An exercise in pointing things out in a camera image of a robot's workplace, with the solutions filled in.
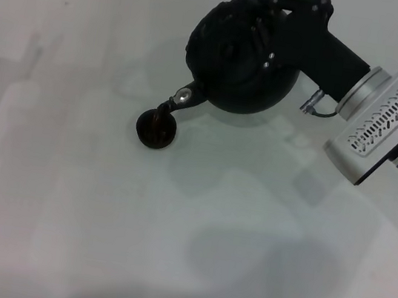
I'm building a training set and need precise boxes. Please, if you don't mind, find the silver right wrist plug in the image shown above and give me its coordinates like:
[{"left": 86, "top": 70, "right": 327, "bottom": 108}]
[{"left": 299, "top": 85, "right": 322, "bottom": 116}]

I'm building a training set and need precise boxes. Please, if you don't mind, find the black round teapot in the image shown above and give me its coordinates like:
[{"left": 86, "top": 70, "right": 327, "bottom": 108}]
[{"left": 157, "top": 0, "right": 311, "bottom": 134}]

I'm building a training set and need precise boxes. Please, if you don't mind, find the brown tea liquid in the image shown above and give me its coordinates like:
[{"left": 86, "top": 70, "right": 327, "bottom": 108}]
[{"left": 150, "top": 107, "right": 171, "bottom": 142}]

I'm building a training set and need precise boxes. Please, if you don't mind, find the dark brown teacup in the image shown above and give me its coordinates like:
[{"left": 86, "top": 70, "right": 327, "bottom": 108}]
[{"left": 132, "top": 105, "right": 181, "bottom": 153}]

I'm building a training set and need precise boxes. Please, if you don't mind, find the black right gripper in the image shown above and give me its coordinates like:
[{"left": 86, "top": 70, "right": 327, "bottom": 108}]
[{"left": 238, "top": 0, "right": 382, "bottom": 106}]

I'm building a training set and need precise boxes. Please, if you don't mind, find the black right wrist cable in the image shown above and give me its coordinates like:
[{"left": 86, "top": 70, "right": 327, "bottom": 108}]
[{"left": 311, "top": 106, "right": 341, "bottom": 121}]

